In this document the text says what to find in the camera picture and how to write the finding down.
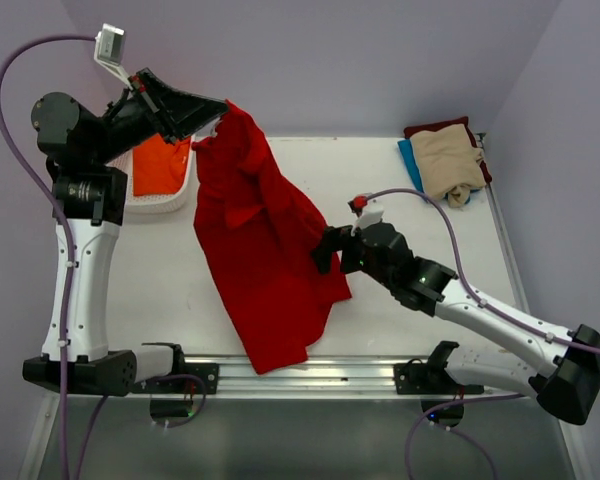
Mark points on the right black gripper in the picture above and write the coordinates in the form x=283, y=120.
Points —
x=335, y=238

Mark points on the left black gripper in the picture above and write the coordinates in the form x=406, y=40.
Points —
x=172, y=113

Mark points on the red t shirt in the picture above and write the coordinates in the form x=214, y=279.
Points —
x=257, y=231

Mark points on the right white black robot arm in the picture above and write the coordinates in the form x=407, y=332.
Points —
x=556, y=366

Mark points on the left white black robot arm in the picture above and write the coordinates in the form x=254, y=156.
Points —
x=89, y=196

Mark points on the orange t shirt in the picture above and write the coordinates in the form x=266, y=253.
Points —
x=159, y=167

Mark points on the white plastic basket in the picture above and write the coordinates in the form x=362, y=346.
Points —
x=152, y=204

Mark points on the blue folded t shirt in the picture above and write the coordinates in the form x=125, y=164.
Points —
x=407, y=154

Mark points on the maroon folded t shirt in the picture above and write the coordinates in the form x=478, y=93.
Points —
x=475, y=139

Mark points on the beige folded t shirt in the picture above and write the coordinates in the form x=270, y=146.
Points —
x=449, y=165

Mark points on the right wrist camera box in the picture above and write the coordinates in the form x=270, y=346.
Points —
x=368, y=212

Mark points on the aluminium mounting rail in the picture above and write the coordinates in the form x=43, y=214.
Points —
x=355, y=375

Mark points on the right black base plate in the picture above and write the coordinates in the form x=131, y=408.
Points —
x=416, y=377

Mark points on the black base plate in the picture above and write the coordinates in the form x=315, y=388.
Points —
x=207, y=372
x=416, y=377

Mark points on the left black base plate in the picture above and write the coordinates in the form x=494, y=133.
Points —
x=207, y=372

